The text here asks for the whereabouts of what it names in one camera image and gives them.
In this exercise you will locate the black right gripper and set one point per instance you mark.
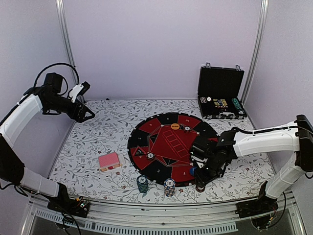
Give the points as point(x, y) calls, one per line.
point(203, 178)

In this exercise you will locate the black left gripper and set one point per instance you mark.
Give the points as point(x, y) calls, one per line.
point(79, 117)

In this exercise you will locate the brown 100 poker chip stack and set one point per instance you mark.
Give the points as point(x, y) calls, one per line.
point(200, 189)

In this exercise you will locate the blue small blind button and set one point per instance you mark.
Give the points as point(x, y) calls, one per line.
point(192, 171)

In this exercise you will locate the brown chip stack seat ten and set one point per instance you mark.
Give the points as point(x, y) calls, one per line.
point(187, 129)

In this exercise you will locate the orange big blind button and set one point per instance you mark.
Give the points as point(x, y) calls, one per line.
point(175, 126)

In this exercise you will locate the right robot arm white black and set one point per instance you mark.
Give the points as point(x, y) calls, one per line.
point(295, 136)

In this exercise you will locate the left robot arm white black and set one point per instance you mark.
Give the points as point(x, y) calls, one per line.
point(17, 130)

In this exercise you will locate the round red black poker mat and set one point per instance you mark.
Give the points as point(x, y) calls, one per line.
point(170, 147)

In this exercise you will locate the red playing card deck box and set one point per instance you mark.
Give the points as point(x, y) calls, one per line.
point(109, 161)

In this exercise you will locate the green poker chip stack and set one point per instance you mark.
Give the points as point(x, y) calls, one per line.
point(142, 184)

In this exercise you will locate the black poker chip case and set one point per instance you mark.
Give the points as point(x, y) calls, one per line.
point(218, 90)

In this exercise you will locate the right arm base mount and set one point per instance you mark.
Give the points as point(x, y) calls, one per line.
point(262, 211)

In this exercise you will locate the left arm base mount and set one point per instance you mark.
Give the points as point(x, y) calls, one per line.
point(76, 207)

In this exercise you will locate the left aluminium frame post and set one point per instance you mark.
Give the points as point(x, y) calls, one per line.
point(64, 31)

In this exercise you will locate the aluminium frame post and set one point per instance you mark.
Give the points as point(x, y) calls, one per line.
point(64, 31)
point(256, 50)

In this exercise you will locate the right aluminium frame post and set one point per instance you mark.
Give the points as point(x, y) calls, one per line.
point(256, 50)

